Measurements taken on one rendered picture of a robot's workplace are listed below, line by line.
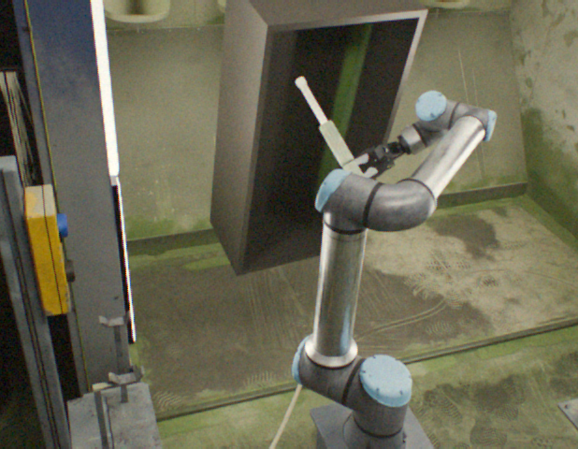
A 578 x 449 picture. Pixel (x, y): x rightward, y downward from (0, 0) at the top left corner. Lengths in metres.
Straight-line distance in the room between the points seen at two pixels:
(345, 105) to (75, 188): 1.43
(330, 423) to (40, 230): 1.13
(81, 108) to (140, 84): 1.90
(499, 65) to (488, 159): 0.61
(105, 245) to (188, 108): 1.79
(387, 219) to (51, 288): 0.75
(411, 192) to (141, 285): 2.20
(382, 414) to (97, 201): 1.00
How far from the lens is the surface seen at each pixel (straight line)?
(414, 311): 3.49
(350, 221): 1.61
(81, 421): 1.98
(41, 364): 1.67
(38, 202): 1.42
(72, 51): 1.80
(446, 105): 2.07
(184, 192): 3.70
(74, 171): 1.94
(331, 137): 2.17
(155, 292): 3.50
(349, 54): 2.85
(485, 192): 4.44
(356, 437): 2.05
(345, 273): 1.71
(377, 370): 1.93
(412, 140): 2.17
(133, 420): 1.94
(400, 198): 1.57
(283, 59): 2.71
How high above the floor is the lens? 2.29
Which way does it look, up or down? 34 degrees down
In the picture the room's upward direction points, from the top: 4 degrees clockwise
